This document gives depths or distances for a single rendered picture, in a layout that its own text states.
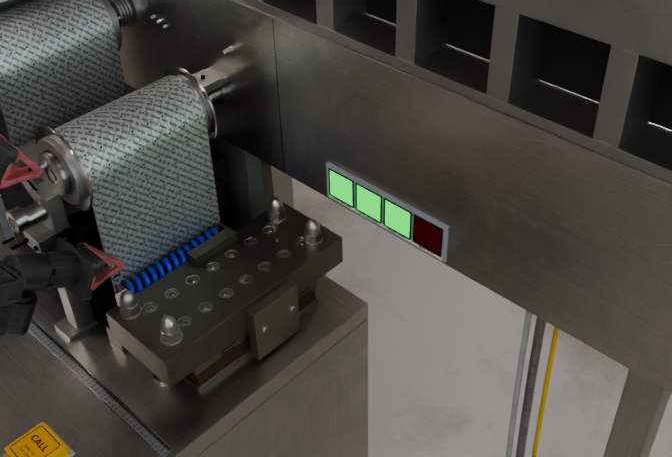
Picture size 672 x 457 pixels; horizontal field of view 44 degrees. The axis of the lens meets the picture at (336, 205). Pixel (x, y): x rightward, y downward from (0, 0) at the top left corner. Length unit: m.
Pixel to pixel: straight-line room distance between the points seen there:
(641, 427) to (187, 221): 0.85
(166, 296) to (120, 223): 0.14
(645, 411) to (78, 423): 0.92
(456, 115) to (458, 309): 1.75
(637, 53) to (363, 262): 2.13
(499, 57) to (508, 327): 1.82
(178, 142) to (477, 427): 1.44
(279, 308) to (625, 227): 0.62
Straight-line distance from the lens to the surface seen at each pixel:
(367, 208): 1.34
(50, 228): 1.45
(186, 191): 1.46
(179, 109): 1.40
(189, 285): 1.44
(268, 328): 1.43
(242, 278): 1.44
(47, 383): 1.53
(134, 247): 1.45
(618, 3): 0.95
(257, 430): 1.51
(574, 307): 1.18
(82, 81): 1.56
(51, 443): 1.42
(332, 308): 1.55
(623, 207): 1.04
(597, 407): 2.64
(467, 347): 2.72
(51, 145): 1.34
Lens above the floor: 2.01
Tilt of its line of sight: 38 degrees down
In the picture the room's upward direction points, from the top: 2 degrees counter-clockwise
